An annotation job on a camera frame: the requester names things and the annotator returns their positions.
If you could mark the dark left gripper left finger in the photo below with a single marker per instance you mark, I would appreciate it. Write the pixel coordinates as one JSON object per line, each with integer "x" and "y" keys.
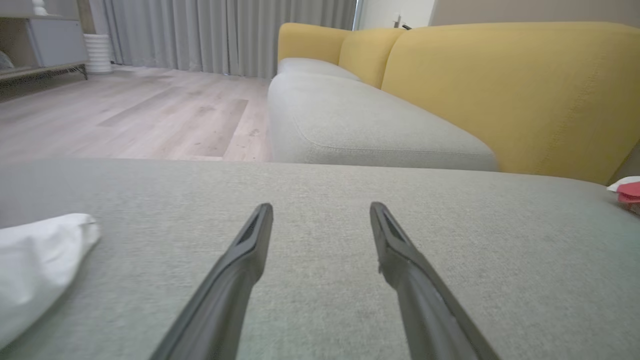
{"x": 220, "y": 300}

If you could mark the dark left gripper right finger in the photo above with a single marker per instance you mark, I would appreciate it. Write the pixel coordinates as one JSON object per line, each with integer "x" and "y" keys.
{"x": 425, "y": 305}

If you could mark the red and white shirt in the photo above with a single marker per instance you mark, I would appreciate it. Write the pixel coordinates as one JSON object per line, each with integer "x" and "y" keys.
{"x": 35, "y": 265}

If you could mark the folded red white garment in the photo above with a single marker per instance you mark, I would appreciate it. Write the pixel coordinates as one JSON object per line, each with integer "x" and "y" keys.
{"x": 629, "y": 192}

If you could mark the large grey sofa chaise cushion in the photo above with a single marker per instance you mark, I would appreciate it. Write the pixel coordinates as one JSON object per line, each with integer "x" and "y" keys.
{"x": 320, "y": 190}

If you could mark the grey sofa seat cushion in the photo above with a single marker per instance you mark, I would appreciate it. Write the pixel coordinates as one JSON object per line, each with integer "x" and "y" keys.
{"x": 360, "y": 125}
{"x": 312, "y": 66}

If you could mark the yellow sofa backrest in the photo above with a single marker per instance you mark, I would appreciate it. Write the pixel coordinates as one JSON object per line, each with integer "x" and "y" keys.
{"x": 525, "y": 95}

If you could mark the grey pleated curtain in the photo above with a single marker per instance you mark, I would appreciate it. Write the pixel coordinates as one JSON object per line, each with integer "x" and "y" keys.
{"x": 225, "y": 35}

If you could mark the white ribbed plant pot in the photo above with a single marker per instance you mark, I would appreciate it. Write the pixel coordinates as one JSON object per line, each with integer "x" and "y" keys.
{"x": 98, "y": 52}

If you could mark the white glass-door TV cabinet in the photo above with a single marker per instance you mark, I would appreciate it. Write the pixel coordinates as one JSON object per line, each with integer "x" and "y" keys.
{"x": 50, "y": 40}

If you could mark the small white ornament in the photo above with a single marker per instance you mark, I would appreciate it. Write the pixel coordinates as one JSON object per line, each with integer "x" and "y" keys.
{"x": 39, "y": 7}

